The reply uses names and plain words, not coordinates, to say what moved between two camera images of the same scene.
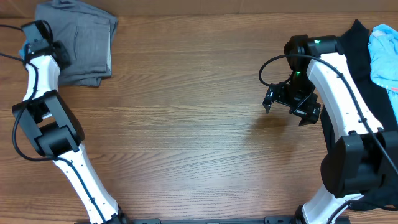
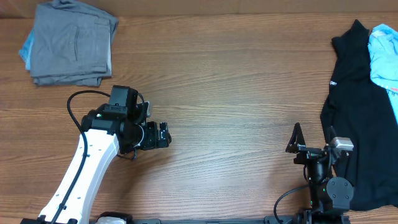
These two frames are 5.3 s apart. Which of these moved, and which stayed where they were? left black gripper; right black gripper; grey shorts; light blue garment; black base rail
Moved: right black gripper; left black gripper
Stayed: black base rail; grey shorts; light blue garment
